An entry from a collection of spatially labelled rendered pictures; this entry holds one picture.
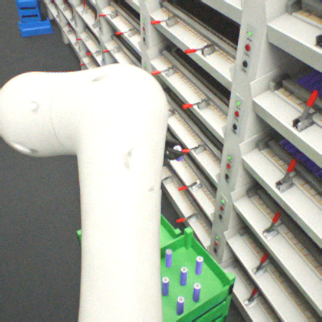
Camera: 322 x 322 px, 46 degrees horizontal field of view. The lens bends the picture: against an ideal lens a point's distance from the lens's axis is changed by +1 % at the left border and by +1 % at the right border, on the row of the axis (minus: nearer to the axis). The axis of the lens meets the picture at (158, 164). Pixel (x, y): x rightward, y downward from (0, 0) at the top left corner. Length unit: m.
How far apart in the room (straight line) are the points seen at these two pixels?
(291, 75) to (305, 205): 0.34
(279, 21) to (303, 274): 0.64
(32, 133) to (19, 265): 1.39
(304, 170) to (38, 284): 1.18
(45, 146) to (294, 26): 0.62
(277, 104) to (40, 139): 0.66
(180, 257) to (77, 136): 0.78
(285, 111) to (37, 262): 1.27
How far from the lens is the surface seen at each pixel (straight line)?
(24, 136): 0.47
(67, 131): 0.42
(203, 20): 1.39
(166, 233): 1.40
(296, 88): 0.98
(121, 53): 2.14
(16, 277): 1.78
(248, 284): 1.49
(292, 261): 1.12
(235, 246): 1.36
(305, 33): 0.87
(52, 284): 1.72
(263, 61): 0.97
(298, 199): 1.01
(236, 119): 1.08
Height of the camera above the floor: 1.40
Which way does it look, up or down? 40 degrees down
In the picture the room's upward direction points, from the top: straight up
